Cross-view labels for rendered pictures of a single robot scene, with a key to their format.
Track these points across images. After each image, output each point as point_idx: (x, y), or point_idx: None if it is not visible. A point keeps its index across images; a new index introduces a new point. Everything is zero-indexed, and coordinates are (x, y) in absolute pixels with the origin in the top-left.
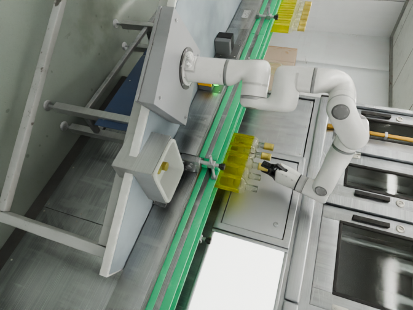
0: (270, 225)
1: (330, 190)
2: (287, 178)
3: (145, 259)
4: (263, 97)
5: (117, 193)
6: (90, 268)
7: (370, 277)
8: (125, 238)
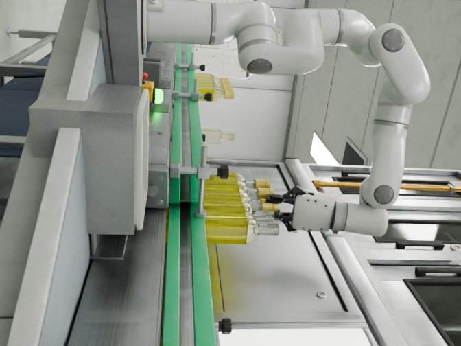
0: (314, 298)
1: (398, 189)
2: (319, 204)
3: None
4: None
5: (31, 188)
6: None
7: None
8: (62, 289)
